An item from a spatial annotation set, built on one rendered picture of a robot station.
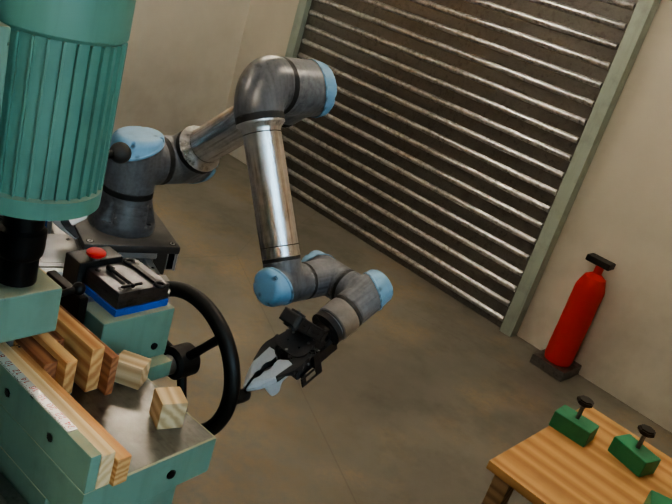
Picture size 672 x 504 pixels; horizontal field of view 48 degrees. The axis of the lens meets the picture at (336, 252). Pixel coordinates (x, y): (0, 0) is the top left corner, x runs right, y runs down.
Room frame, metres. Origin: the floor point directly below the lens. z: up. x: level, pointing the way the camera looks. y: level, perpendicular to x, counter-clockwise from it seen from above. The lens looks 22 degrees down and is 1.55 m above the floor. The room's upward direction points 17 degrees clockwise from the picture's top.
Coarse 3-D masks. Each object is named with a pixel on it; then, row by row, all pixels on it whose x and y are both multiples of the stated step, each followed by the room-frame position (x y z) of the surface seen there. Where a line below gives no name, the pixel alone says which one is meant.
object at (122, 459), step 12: (24, 360) 0.83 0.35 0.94; (36, 372) 0.82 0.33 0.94; (48, 384) 0.80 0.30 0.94; (60, 396) 0.78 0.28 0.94; (72, 408) 0.77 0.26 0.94; (84, 420) 0.75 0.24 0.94; (120, 444) 0.73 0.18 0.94; (120, 456) 0.71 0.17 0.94; (120, 468) 0.71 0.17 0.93; (120, 480) 0.71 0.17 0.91
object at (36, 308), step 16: (0, 288) 0.83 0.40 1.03; (16, 288) 0.85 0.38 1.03; (32, 288) 0.86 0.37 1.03; (48, 288) 0.87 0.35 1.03; (0, 304) 0.81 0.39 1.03; (16, 304) 0.83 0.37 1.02; (32, 304) 0.85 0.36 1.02; (48, 304) 0.87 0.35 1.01; (0, 320) 0.81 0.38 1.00; (16, 320) 0.83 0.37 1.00; (32, 320) 0.85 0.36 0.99; (48, 320) 0.87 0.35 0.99; (0, 336) 0.82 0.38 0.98; (16, 336) 0.83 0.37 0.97
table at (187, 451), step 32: (0, 416) 0.78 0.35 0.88; (96, 416) 0.82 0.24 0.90; (128, 416) 0.84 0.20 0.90; (32, 448) 0.74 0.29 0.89; (128, 448) 0.78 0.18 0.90; (160, 448) 0.79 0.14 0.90; (192, 448) 0.81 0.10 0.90; (32, 480) 0.73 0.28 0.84; (64, 480) 0.70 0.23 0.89; (128, 480) 0.73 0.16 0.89; (160, 480) 0.78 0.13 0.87
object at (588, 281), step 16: (592, 256) 3.32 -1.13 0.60; (592, 272) 3.31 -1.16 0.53; (576, 288) 3.30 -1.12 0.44; (592, 288) 3.26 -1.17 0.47; (576, 304) 3.27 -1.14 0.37; (592, 304) 3.25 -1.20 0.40; (560, 320) 3.31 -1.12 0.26; (576, 320) 3.25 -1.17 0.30; (592, 320) 3.29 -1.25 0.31; (560, 336) 3.27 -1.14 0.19; (576, 336) 3.25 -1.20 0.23; (544, 352) 3.36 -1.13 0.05; (560, 352) 3.25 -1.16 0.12; (576, 352) 3.27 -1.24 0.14; (544, 368) 3.25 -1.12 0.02; (560, 368) 3.23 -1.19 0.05; (576, 368) 3.29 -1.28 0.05
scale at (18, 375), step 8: (0, 352) 0.81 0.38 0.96; (0, 360) 0.80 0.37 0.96; (8, 360) 0.80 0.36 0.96; (8, 368) 0.78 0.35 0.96; (16, 368) 0.79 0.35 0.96; (16, 376) 0.77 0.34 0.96; (24, 376) 0.78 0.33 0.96; (24, 384) 0.76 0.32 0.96; (32, 384) 0.77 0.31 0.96; (32, 392) 0.75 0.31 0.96; (40, 392) 0.76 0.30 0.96; (40, 400) 0.74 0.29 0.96; (48, 400) 0.75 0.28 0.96; (48, 408) 0.73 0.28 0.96; (56, 408) 0.74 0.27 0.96; (56, 416) 0.73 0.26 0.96; (64, 416) 0.73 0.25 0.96; (64, 424) 0.72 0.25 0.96; (72, 424) 0.72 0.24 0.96
